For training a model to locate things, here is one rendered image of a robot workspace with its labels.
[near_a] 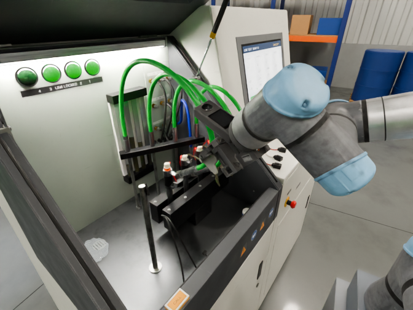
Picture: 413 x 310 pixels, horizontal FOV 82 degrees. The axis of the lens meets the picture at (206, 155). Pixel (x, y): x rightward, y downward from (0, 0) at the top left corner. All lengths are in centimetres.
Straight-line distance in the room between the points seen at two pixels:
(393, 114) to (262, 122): 21
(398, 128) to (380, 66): 472
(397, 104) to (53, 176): 88
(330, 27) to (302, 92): 547
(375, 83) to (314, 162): 490
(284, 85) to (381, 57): 487
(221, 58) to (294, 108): 67
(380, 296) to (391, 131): 41
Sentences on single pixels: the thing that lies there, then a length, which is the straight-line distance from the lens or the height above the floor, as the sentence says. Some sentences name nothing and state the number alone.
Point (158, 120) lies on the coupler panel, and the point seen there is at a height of 113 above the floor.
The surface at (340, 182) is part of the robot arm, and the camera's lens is 37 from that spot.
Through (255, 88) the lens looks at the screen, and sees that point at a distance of 116.
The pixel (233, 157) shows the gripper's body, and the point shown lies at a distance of 48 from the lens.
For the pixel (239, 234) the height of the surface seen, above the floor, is 95.
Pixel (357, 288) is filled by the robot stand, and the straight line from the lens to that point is 82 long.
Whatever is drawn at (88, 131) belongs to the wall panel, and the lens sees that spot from 89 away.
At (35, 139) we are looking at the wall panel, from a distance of 84.
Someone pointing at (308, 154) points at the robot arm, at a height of 135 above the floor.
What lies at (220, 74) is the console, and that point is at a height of 133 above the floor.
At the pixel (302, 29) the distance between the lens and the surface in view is 583.
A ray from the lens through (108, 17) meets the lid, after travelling 81.
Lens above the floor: 151
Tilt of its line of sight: 30 degrees down
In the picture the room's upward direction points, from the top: straight up
